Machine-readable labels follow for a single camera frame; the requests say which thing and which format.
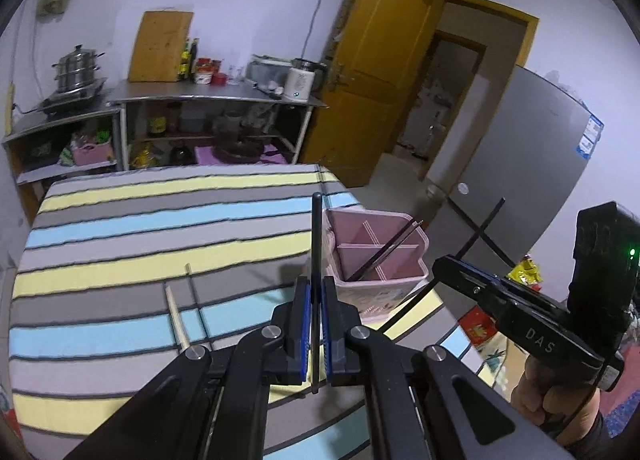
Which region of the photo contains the metal door handle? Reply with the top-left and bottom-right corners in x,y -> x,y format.
329,62 -> 351,90

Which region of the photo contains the yellow snack packet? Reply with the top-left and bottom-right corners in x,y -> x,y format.
507,257 -> 543,285

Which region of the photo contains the black lacquered chopstick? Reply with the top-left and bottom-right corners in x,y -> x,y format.
381,197 -> 506,335
311,192 -> 323,395
346,220 -> 417,282
356,223 -> 425,282

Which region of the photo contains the striped tablecloth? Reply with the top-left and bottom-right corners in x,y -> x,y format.
7,164 -> 496,460

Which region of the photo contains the black wok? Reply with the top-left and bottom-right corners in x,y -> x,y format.
214,134 -> 264,161

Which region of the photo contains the black induction cooker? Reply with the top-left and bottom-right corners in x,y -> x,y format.
37,77 -> 108,115

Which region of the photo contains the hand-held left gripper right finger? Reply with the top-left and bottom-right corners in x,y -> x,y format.
321,276 -> 576,460

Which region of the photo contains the yellow wooden door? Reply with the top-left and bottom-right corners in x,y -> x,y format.
300,0 -> 443,189

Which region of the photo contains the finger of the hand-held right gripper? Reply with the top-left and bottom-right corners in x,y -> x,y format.
432,256 -> 511,323
455,256 -> 568,315

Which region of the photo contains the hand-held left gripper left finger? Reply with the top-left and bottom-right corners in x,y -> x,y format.
65,276 -> 312,460

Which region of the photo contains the purple cloth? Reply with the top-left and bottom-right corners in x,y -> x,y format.
194,142 -> 288,167

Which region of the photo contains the wooden cutting board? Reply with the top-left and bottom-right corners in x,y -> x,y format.
127,10 -> 195,84

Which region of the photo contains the person's right hand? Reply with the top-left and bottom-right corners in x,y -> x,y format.
511,352 -> 601,437

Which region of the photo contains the person's right forearm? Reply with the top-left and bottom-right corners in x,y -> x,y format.
555,405 -> 631,460

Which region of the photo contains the steel steamer pot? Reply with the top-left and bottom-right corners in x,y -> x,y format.
52,44 -> 106,93

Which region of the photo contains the red printed box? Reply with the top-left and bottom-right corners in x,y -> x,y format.
459,307 -> 501,351

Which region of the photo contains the dark chopstick on table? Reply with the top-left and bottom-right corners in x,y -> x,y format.
185,263 -> 211,341

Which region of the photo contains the pink storage basket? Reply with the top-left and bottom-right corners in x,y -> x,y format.
71,142 -> 116,167

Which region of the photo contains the grey refrigerator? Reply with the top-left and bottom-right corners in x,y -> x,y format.
425,64 -> 606,285

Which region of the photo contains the tall metal counter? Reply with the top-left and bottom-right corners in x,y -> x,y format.
106,80 -> 328,175

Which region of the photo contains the clear plastic food container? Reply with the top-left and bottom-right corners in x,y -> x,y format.
247,54 -> 296,85

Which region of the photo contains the wall cable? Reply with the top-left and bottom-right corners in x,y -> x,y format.
302,0 -> 346,58

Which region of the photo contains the light wooden chopstick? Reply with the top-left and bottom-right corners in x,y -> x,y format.
165,286 -> 190,348

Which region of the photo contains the pink utensil basket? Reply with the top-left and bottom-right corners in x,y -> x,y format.
321,207 -> 431,325

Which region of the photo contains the white electric kettle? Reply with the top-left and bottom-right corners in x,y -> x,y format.
282,58 -> 326,104

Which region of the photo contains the yellow door frame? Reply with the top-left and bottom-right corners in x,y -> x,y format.
435,0 -> 541,181

